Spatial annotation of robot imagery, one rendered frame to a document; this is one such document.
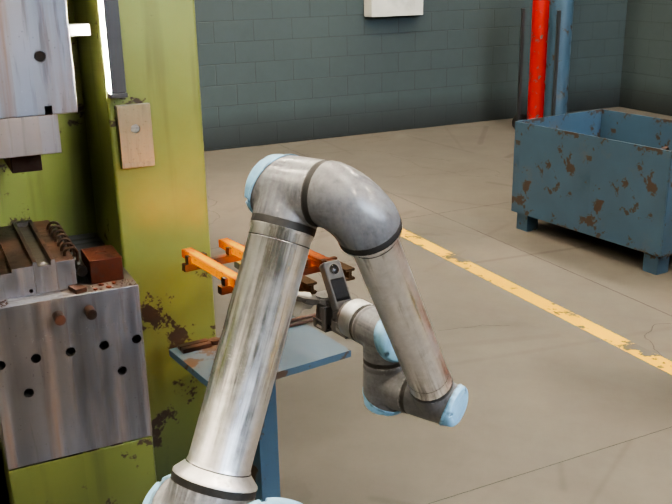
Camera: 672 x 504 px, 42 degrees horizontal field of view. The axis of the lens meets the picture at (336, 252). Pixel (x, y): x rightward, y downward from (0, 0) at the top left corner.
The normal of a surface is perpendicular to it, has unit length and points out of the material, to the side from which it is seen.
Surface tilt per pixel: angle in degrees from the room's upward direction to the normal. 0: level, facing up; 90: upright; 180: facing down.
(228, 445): 72
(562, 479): 0
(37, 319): 90
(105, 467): 90
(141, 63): 90
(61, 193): 90
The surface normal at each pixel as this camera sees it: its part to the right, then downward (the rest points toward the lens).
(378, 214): 0.46, -0.03
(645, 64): -0.90, 0.15
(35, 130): 0.44, 0.27
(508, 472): -0.02, -0.95
